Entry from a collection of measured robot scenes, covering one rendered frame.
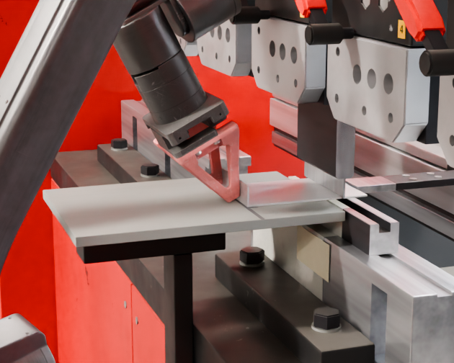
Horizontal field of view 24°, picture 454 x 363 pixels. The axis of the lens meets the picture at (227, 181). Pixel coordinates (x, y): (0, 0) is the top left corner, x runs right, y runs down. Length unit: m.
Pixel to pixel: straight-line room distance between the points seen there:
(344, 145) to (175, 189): 0.18
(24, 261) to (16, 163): 1.15
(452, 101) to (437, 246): 0.92
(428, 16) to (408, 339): 0.29
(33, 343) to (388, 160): 0.73
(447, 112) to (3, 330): 0.39
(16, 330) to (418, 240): 0.91
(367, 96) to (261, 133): 1.10
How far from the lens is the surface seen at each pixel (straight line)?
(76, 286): 1.73
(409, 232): 1.65
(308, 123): 1.11
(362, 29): 0.91
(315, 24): 0.90
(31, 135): 0.78
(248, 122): 1.98
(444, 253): 1.70
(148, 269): 1.24
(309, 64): 1.02
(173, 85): 1.00
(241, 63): 1.21
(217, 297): 1.15
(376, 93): 0.88
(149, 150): 1.67
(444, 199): 1.34
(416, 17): 0.75
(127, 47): 0.99
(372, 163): 1.51
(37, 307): 1.97
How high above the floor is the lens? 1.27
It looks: 14 degrees down
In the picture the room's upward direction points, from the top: straight up
